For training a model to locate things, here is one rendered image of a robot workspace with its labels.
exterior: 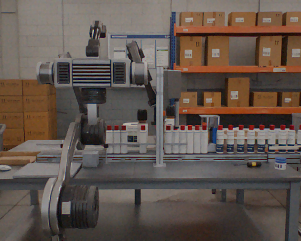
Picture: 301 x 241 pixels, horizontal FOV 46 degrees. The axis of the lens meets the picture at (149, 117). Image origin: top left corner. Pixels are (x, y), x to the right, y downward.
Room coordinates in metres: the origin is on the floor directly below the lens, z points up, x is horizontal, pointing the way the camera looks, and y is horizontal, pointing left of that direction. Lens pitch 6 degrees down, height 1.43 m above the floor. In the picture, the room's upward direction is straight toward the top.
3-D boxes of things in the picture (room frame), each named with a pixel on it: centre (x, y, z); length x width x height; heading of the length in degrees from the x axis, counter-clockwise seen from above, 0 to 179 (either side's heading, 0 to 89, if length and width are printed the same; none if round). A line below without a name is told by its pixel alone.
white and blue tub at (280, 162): (2.31, -0.86, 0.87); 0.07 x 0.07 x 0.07
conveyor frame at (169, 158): (2.55, -0.02, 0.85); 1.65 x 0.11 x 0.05; 91
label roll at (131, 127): (3.07, 0.13, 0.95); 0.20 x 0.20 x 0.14
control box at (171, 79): (2.47, -0.13, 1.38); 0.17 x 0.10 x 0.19; 146
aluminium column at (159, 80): (2.41, -0.07, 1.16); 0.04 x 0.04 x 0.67; 1
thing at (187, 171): (2.74, 0.11, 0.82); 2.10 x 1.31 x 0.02; 91
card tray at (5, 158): (2.54, 0.98, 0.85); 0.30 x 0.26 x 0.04; 91
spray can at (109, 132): (2.55, 0.29, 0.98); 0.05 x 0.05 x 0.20
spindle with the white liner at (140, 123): (2.83, 0.06, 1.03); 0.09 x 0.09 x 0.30
